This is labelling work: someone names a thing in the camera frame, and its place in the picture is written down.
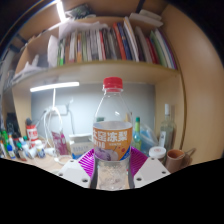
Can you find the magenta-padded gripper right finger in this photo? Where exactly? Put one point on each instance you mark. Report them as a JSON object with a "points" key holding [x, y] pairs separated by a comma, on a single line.
{"points": [[151, 169]]}

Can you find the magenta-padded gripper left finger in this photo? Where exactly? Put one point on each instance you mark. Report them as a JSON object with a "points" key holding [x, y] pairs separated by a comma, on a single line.
{"points": [[71, 170]]}

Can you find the clear bottle with orange label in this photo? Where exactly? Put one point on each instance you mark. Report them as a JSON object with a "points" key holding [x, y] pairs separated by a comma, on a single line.
{"points": [[112, 138]]}

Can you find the brown jar with white lid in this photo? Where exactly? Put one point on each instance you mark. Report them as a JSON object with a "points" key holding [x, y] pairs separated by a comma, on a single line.
{"points": [[157, 154]]}

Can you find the brown mug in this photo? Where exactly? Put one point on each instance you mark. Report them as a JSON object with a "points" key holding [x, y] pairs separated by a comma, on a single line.
{"points": [[175, 160]]}

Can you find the white and blue carton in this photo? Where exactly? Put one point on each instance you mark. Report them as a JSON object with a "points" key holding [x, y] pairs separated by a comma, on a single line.
{"points": [[81, 145]]}

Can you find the magenta box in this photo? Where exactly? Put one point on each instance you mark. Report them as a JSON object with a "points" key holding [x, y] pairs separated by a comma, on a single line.
{"points": [[60, 143]]}

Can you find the green-capped bottle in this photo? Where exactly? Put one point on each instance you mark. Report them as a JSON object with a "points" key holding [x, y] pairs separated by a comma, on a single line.
{"points": [[137, 136]]}

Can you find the tall clear glass bottle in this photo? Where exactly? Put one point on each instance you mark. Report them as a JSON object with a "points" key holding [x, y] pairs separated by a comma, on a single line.
{"points": [[167, 130]]}

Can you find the red and white jar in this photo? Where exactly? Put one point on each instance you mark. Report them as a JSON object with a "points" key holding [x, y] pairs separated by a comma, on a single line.
{"points": [[32, 135]]}

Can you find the white desk lamp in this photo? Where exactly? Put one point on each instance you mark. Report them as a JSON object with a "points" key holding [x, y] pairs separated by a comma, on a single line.
{"points": [[55, 86]]}

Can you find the wooden shelf unit with books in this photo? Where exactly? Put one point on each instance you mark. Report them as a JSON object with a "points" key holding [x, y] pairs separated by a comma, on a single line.
{"points": [[100, 70]]}

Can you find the ceiling light tube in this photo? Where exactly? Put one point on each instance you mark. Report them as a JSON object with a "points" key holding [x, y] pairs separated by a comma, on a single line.
{"points": [[61, 11]]}

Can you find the white wall socket strip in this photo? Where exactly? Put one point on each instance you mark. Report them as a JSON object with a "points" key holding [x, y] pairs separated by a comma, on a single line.
{"points": [[58, 109]]}

